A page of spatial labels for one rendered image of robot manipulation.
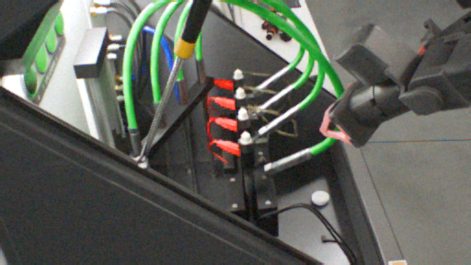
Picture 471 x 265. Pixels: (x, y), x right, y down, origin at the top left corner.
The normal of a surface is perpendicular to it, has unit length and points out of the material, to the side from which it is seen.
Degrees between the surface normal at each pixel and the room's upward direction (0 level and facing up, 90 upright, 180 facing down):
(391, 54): 45
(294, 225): 0
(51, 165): 90
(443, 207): 0
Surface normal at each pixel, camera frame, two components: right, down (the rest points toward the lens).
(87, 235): 0.07, 0.57
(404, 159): -0.07, -0.81
